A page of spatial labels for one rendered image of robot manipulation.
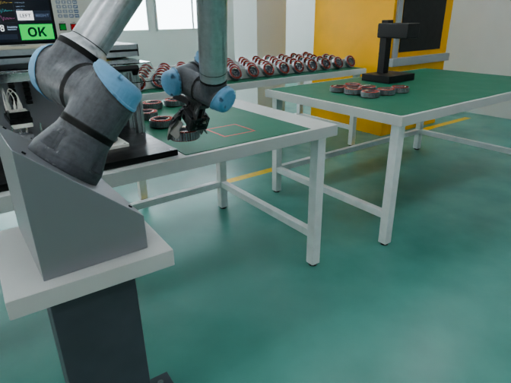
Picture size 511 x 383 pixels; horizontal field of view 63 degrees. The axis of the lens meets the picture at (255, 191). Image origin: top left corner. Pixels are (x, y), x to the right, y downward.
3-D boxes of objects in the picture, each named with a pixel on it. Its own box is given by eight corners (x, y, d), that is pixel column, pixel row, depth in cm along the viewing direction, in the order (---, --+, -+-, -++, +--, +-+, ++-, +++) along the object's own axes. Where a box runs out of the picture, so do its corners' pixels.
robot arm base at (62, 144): (101, 191, 85) (128, 150, 85) (27, 152, 77) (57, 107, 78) (91, 177, 98) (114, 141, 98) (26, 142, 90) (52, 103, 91)
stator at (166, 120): (145, 128, 187) (144, 120, 186) (155, 122, 197) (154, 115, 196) (169, 129, 186) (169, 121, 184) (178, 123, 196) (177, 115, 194)
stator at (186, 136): (205, 139, 152) (204, 128, 150) (177, 144, 146) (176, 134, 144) (191, 133, 160) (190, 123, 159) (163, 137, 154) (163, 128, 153)
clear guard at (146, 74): (158, 80, 145) (157, 62, 143) (87, 87, 132) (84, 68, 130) (125, 72, 170) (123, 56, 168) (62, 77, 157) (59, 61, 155)
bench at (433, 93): (536, 178, 331) (561, 80, 302) (385, 251, 232) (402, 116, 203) (414, 146, 413) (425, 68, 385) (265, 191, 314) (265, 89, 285)
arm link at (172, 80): (185, 80, 115) (212, 70, 122) (157, 67, 120) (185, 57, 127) (185, 106, 120) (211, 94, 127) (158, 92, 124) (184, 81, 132)
